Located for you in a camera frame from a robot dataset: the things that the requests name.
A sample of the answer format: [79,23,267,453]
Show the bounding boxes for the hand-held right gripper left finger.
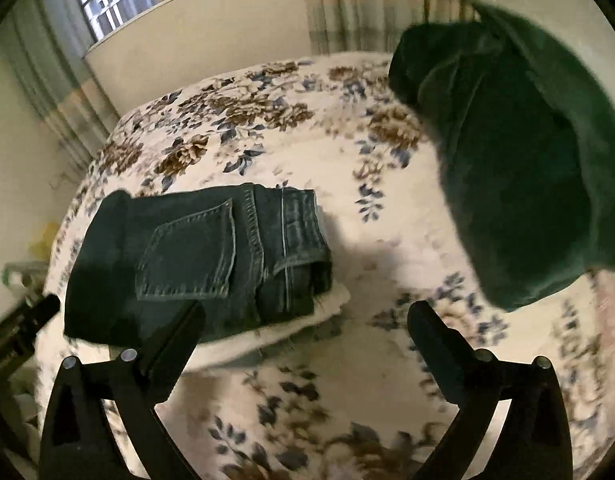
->
[40,300,206,480]

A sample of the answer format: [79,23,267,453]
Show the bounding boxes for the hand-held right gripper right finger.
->
[407,301,573,480]

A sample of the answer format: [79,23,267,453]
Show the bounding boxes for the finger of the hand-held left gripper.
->
[0,294,62,361]

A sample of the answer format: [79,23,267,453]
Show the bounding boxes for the green and white bag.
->
[1,260,45,294]

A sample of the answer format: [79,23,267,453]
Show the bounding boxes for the dark green plush blanket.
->
[389,0,615,313]

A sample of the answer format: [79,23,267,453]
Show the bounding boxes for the bed with floral blanket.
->
[37,52,615,480]

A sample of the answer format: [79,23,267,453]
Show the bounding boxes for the dark blue jeans pants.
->
[63,183,334,347]

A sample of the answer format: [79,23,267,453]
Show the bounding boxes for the green striped curtain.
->
[0,0,120,171]
[297,0,483,56]

